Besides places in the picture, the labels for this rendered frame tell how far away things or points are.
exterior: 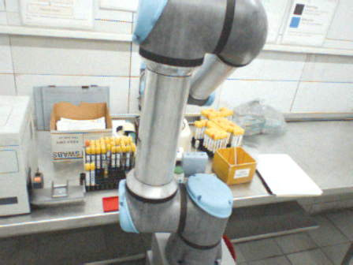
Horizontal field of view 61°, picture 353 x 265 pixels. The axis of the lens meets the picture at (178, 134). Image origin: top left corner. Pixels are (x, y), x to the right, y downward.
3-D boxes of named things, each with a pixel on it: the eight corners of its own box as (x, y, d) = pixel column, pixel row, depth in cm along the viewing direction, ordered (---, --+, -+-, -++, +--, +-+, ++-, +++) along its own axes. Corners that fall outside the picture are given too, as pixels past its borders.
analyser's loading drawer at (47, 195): (18, 208, 95) (16, 195, 92) (20, 195, 100) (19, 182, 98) (85, 201, 101) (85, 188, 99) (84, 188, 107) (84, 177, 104)
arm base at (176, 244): (227, 279, 75) (236, 252, 70) (167, 278, 72) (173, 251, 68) (214, 232, 88) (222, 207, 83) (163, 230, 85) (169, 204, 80)
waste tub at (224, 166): (225, 186, 121) (230, 166, 117) (210, 168, 132) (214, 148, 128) (252, 182, 127) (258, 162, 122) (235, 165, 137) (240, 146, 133)
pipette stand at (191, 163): (181, 180, 122) (184, 158, 117) (178, 169, 128) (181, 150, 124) (205, 180, 124) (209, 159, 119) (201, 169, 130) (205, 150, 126)
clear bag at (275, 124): (255, 132, 170) (261, 110, 164) (249, 121, 185) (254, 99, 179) (290, 136, 171) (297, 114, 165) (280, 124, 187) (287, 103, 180)
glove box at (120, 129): (113, 158, 130) (113, 139, 125) (108, 132, 149) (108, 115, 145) (142, 157, 133) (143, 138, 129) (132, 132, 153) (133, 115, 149)
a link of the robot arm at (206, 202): (229, 247, 71) (244, 204, 65) (174, 246, 69) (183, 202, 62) (217, 210, 82) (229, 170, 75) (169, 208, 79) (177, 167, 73)
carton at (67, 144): (51, 163, 121) (48, 129, 114) (54, 130, 145) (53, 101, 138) (113, 159, 129) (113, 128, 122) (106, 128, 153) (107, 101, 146)
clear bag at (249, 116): (236, 139, 161) (244, 106, 153) (217, 125, 174) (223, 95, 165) (269, 132, 174) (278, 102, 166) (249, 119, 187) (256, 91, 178)
